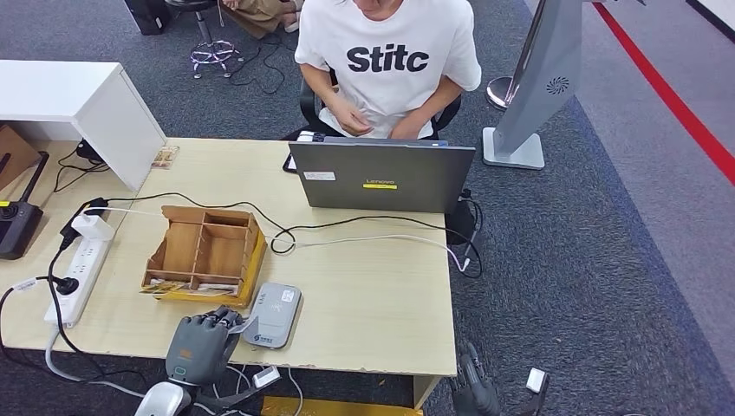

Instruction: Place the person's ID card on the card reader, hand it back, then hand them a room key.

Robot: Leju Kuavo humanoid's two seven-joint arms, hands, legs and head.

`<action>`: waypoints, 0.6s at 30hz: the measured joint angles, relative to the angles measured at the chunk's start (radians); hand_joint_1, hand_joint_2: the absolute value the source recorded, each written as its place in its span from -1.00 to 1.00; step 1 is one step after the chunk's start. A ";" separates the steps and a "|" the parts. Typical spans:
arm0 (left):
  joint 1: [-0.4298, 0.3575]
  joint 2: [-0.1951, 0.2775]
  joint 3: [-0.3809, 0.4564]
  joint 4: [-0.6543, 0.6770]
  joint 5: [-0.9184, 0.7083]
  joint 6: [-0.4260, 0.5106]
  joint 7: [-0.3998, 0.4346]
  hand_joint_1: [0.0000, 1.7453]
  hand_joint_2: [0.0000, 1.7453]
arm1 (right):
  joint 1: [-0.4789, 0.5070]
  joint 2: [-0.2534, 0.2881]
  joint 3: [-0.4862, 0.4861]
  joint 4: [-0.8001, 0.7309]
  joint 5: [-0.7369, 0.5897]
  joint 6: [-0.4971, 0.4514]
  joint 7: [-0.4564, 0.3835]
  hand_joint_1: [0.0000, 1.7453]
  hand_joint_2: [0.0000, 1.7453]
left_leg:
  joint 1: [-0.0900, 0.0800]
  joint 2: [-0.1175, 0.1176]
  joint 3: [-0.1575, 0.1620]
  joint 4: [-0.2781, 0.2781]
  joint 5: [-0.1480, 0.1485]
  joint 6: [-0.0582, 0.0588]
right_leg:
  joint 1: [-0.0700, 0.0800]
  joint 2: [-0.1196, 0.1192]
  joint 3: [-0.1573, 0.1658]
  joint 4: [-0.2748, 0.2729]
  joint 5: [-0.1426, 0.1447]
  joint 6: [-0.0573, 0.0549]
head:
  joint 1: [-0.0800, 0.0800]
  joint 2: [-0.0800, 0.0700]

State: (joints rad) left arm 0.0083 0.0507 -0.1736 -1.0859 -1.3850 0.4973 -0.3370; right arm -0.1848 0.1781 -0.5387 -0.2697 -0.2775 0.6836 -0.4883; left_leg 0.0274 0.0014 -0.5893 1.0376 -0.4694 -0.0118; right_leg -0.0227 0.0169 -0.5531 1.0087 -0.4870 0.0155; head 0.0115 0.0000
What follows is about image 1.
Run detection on person's right hand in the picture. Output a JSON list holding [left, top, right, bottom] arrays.
[[329, 94, 375, 137]]

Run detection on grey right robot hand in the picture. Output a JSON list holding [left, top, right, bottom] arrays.
[[450, 342, 502, 416]]

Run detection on person's left hand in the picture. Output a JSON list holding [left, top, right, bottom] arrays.
[[390, 112, 429, 140]]

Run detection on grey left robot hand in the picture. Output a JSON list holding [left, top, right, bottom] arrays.
[[165, 305, 245, 387]]

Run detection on patterned room key card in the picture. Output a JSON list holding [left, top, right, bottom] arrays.
[[140, 280, 191, 296], [152, 145, 180, 171]]

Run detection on person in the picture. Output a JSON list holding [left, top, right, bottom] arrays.
[[292, 0, 484, 140]]

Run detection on white card in organiser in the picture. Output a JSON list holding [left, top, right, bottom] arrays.
[[189, 283, 243, 298]]

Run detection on grey card reader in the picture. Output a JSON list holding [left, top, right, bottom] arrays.
[[242, 282, 303, 350]]

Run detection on person's legs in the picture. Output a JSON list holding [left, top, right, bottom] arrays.
[[220, 0, 304, 40]]

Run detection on black office chair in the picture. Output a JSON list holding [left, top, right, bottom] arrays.
[[298, 68, 464, 140]]

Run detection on grey laptop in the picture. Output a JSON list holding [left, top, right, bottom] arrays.
[[289, 136, 477, 215]]

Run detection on chrome stanchion base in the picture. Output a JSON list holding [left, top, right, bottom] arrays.
[[486, 75, 521, 111]]

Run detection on wooden organiser box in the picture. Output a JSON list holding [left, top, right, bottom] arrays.
[[140, 205, 270, 309]]

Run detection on black laptop power adapter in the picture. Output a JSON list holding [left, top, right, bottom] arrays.
[[445, 189, 485, 248]]

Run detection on yellow floor board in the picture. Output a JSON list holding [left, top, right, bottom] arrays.
[[261, 396, 425, 416]]

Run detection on grey kiosk stand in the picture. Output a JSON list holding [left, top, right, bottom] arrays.
[[482, 0, 593, 171]]

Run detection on white power strip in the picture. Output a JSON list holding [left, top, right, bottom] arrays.
[[43, 232, 113, 328]]

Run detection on chrome stool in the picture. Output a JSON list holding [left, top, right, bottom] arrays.
[[165, 0, 243, 80]]

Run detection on light wooden desk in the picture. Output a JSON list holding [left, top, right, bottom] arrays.
[[0, 137, 458, 410]]

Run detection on white charger plug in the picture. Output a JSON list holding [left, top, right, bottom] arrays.
[[71, 213, 116, 243]]

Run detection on black controller with antenna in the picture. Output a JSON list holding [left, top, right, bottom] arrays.
[[0, 150, 51, 261]]

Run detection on black box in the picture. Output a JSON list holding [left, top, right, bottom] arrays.
[[123, 0, 172, 36]]

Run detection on white cabinet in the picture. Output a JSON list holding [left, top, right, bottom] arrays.
[[0, 59, 167, 192]]

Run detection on brown cardboard board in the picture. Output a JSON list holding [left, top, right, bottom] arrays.
[[0, 125, 42, 191]]

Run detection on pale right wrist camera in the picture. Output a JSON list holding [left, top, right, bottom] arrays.
[[526, 367, 550, 395]]

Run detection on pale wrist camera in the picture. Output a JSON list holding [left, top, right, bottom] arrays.
[[526, 367, 550, 395], [252, 366, 283, 390]]

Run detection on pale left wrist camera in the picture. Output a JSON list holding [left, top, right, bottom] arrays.
[[252, 366, 283, 390]]

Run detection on white floor cable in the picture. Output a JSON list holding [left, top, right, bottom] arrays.
[[287, 367, 305, 416]]

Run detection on round black plug cable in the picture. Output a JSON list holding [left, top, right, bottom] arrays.
[[0, 275, 81, 311]]

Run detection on grey power strip cord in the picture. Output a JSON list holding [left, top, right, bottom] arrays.
[[44, 326, 147, 400]]

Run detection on black power cable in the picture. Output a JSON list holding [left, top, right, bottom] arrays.
[[59, 192, 485, 281]]

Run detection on black adapter with cable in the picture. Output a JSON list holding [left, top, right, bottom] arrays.
[[52, 139, 110, 193]]

